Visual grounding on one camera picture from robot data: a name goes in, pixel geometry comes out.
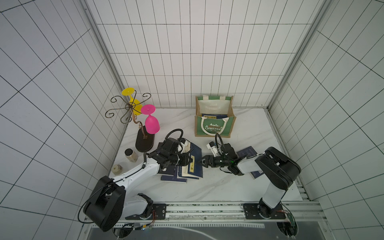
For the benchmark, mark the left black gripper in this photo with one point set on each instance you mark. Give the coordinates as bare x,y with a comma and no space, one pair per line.
184,162

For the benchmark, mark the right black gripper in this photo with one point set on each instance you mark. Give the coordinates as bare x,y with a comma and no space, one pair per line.
212,161

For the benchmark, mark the blue book yellow label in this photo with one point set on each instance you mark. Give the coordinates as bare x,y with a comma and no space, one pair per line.
214,116
193,170

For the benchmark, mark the green jute canvas bag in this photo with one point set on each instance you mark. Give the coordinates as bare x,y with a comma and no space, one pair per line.
205,127

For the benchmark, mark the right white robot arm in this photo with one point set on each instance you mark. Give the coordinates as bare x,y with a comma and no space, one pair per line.
280,170

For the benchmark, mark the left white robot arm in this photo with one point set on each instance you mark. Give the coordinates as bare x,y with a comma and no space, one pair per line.
112,198

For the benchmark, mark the dark navy thin book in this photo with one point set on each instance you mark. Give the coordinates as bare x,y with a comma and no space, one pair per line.
250,152

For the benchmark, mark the metal scroll glass rack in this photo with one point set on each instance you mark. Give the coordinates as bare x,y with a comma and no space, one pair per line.
144,140

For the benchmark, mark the pink plastic wine glass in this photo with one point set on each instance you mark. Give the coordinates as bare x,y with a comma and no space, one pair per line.
151,123

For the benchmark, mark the small jar black lid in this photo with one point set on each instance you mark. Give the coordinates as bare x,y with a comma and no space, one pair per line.
131,155

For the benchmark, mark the white jar white lid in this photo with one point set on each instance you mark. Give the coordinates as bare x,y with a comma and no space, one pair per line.
117,169

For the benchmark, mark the yellow plastic wine glass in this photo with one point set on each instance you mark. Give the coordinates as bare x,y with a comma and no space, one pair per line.
136,104

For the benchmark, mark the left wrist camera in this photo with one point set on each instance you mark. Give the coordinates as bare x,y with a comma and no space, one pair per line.
185,146

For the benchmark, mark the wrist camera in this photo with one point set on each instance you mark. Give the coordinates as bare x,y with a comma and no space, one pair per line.
185,146
213,148

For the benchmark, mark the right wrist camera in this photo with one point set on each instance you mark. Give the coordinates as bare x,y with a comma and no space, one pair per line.
213,148

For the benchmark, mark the aluminium mounting rail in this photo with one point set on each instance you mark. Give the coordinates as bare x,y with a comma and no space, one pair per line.
220,212

